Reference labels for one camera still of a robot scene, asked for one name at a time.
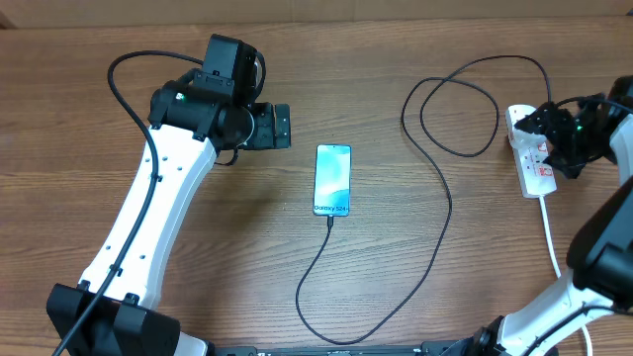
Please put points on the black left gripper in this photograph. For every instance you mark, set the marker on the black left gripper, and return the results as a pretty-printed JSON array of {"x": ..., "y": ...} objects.
[{"x": 266, "y": 135}]

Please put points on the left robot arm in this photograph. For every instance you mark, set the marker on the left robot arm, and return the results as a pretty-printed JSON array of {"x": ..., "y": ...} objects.
[{"x": 212, "y": 108}]

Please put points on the white power strip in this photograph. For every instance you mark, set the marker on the white power strip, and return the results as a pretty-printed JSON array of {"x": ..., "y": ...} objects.
[{"x": 536, "y": 178}]

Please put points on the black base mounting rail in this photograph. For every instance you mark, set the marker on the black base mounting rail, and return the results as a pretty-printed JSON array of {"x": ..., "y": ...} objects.
[{"x": 427, "y": 348}]

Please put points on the white charger plug adapter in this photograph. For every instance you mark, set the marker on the white charger plug adapter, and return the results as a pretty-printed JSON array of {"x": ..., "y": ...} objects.
[{"x": 519, "y": 139}]

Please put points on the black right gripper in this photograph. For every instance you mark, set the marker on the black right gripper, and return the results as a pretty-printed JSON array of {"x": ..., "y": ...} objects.
[{"x": 569, "y": 164}]

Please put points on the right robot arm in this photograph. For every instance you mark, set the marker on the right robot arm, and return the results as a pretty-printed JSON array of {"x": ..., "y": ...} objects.
[{"x": 598, "y": 280}]

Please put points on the blue Samsung Galaxy smartphone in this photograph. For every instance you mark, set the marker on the blue Samsung Galaxy smartphone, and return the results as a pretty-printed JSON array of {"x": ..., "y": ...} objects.
[{"x": 332, "y": 189}]

